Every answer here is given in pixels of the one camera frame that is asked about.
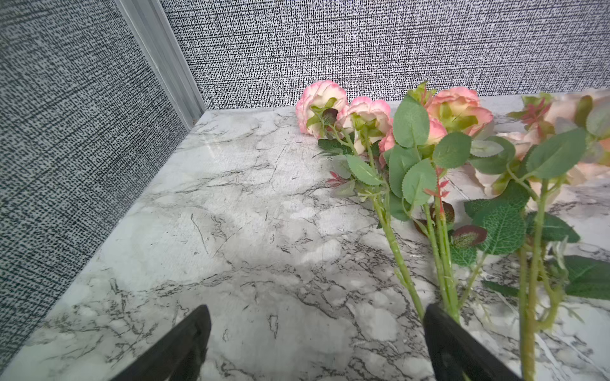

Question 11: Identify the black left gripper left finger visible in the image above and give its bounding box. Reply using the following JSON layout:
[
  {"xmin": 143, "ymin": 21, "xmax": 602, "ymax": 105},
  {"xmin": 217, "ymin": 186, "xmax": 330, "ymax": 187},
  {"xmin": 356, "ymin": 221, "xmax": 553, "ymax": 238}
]
[{"xmin": 113, "ymin": 305, "xmax": 212, "ymax": 381}]

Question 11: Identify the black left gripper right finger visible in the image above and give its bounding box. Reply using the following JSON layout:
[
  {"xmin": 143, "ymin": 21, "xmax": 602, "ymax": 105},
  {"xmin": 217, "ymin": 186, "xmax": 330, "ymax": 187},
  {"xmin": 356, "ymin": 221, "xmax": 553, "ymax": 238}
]
[{"xmin": 423, "ymin": 303, "xmax": 520, "ymax": 381}]

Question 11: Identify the pink artificial rose stem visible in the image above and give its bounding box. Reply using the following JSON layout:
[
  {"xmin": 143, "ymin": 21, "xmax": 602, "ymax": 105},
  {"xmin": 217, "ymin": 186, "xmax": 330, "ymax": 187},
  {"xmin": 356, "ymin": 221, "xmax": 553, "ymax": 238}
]
[{"xmin": 295, "ymin": 80, "xmax": 424, "ymax": 319}]

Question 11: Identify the aluminium frame post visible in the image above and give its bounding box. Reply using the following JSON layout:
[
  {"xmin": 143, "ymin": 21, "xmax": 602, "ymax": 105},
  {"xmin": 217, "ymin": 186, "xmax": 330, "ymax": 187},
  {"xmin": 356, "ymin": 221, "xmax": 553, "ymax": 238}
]
[{"xmin": 115, "ymin": 0, "xmax": 206, "ymax": 130}]

